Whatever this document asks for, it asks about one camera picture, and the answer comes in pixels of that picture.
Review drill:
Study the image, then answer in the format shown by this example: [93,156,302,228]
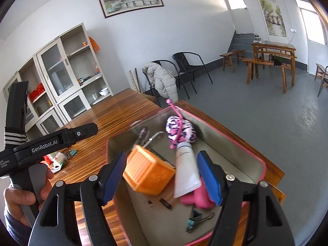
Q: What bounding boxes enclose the pink foam roller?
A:
[179,179,214,210]

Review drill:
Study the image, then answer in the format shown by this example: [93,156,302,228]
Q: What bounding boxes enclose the hanging scroll painting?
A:
[252,0,288,41]

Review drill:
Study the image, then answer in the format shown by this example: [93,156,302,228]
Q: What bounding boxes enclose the small black clip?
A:
[159,198,173,210]

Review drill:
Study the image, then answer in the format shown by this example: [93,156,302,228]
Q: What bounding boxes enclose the small white red-print tube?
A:
[52,152,67,165]

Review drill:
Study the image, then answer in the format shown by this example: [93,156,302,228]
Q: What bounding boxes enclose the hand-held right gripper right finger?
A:
[197,151,295,246]

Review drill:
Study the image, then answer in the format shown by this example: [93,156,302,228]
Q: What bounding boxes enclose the light orange duck toy block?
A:
[122,145,177,195]

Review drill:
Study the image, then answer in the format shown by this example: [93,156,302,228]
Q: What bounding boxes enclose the white cream tube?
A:
[173,143,202,198]

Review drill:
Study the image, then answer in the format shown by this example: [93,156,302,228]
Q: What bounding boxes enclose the white puffer jacket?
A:
[142,62,179,102]

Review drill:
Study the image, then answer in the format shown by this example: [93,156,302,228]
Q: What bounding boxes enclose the white door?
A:
[295,0,328,76]

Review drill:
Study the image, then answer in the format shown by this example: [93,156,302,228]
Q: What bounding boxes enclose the person's left hand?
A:
[3,168,55,228]

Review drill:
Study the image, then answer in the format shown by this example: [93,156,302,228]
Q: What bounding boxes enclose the red bags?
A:
[28,83,47,101]

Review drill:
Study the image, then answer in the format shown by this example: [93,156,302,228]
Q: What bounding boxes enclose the orange hanging paper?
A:
[88,36,100,53]

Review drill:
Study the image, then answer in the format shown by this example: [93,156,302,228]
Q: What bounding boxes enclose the dark stick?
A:
[134,68,142,93]

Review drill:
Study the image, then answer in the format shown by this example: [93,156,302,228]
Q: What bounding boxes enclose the pink storage box grey lining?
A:
[106,100,268,246]

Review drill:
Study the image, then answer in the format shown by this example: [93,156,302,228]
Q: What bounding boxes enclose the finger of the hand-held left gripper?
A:
[60,122,98,144]

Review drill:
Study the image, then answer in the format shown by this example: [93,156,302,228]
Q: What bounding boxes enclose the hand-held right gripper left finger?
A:
[26,151,128,246]

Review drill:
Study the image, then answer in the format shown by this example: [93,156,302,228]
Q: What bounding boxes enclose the large metal spring clip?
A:
[133,126,165,150]

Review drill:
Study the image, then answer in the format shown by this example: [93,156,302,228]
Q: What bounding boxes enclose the pink leopard print plush pouch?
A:
[165,99,197,149]

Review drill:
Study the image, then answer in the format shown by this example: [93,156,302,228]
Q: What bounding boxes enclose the small wooden bench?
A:
[220,49,246,73]

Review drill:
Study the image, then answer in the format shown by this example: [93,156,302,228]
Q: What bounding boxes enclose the wooden side table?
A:
[251,42,297,77]

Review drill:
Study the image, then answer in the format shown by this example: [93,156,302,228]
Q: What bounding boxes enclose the person's left forearm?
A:
[4,210,32,246]

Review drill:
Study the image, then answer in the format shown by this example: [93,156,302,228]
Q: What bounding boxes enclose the wooden stool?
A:
[315,63,328,98]

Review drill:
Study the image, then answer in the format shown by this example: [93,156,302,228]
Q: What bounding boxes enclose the grey glass-door cabinet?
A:
[2,23,114,140]

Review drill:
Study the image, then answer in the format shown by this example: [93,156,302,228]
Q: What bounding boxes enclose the framed landscape painting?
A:
[97,0,164,19]

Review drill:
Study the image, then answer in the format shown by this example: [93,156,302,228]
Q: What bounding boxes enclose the black metal chair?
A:
[172,52,214,100]
[142,59,180,108]

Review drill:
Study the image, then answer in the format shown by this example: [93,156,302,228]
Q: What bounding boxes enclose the grey stairs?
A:
[227,30,257,57]

